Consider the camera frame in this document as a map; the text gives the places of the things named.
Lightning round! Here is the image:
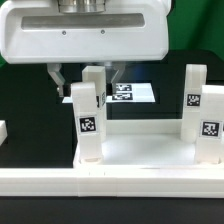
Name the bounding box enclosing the fiducial marker sheet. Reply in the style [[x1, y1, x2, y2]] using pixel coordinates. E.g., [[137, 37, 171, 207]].
[[61, 83, 156, 104]]

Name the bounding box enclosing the white desk top tray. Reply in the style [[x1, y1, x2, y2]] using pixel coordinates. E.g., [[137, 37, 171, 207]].
[[73, 119, 224, 169]]

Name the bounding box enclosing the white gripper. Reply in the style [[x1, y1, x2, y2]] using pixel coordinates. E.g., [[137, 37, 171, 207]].
[[0, 0, 171, 97]]

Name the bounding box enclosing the white front fence rail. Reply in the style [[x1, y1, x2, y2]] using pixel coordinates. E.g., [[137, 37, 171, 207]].
[[0, 169, 224, 198]]

